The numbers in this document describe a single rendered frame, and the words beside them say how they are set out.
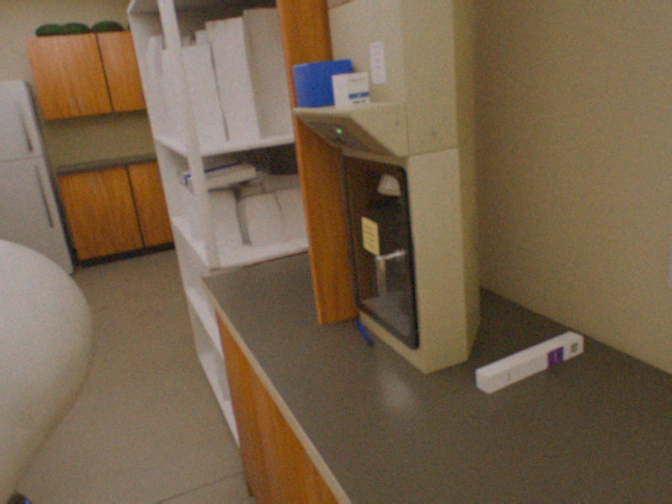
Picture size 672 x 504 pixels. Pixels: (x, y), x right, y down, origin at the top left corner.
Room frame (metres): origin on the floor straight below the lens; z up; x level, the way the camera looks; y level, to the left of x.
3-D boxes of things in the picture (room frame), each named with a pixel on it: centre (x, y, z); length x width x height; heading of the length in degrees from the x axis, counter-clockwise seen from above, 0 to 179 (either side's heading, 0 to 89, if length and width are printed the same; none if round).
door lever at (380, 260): (1.12, -0.10, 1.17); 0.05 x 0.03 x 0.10; 111
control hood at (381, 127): (1.21, -0.04, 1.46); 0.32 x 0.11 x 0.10; 22
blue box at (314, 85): (1.30, -0.01, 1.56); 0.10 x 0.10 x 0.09; 22
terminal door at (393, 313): (1.23, -0.09, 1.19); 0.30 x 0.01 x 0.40; 21
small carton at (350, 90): (1.17, -0.06, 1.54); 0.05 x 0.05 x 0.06; 30
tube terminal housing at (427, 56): (1.28, -0.21, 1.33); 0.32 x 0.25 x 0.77; 22
